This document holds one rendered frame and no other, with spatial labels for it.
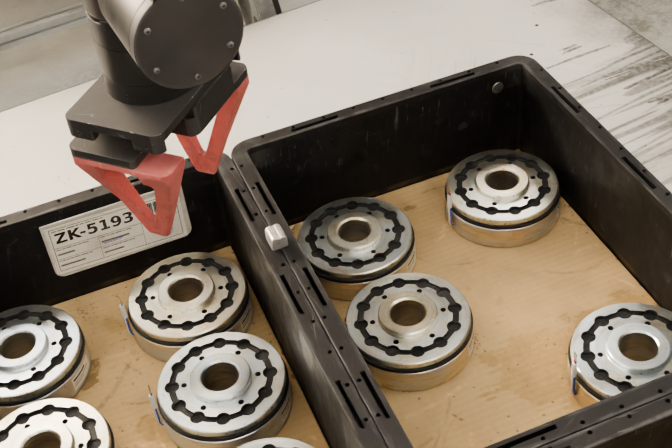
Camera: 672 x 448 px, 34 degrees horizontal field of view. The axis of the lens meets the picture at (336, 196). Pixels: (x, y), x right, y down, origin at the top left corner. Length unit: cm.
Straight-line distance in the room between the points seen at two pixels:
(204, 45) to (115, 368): 45
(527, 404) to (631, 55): 70
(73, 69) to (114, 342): 199
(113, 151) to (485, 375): 38
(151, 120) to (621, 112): 84
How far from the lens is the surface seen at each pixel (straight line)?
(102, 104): 66
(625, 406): 76
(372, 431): 75
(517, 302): 96
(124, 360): 96
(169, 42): 55
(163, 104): 65
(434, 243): 101
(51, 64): 297
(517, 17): 156
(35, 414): 91
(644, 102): 140
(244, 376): 87
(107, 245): 100
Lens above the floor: 152
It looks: 40 degrees down
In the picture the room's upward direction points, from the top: 7 degrees counter-clockwise
